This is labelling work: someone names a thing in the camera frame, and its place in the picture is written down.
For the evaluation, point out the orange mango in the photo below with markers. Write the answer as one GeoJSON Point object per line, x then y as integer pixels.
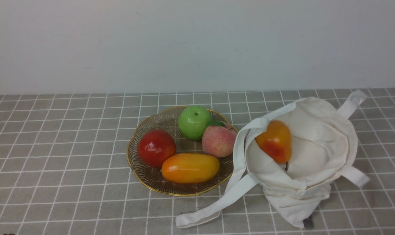
{"type": "Point", "coordinates": [276, 142]}
{"type": "Point", "coordinates": [190, 168]}

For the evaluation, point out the white cloth tote bag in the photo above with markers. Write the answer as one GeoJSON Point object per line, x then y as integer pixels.
{"type": "Point", "coordinates": [324, 147]}

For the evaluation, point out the green apple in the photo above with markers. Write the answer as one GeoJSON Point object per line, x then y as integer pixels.
{"type": "Point", "coordinates": [193, 122]}

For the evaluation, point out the pink peach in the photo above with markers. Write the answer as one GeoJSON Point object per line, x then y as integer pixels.
{"type": "Point", "coordinates": [218, 141]}

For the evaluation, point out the red apple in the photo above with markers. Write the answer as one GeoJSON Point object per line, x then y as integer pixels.
{"type": "Point", "coordinates": [155, 147]}

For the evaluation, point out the orange mango in basket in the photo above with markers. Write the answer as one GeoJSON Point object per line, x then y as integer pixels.
{"type": "Point", "coordinates": [190, 168]}

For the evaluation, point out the gold wire fruit basket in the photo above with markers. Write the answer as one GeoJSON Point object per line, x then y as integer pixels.
{"type": "Point", "coordinates": [152, 177]}

